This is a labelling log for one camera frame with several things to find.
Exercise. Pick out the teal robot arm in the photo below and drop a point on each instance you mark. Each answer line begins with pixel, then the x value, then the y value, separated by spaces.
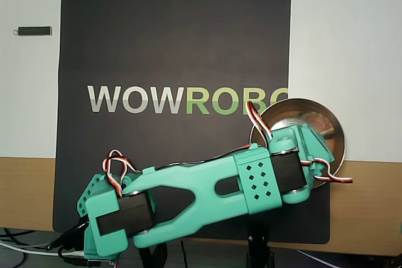
pixel 204 192

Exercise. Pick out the metal bowl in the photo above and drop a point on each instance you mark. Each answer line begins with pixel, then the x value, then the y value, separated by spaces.
pixel 298 111

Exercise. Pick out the black WOWROBO mat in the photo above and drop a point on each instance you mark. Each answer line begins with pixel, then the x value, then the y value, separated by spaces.
pixel 176 13

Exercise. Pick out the black table clamp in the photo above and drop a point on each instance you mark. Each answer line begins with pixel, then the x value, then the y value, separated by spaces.
pixel 157 255

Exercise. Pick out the white paper sheet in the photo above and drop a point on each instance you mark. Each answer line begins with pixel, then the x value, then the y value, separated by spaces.
pixel 345 29
pixel 28 92

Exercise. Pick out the black USB stick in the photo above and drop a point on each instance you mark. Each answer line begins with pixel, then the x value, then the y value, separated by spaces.
pixel 33 31

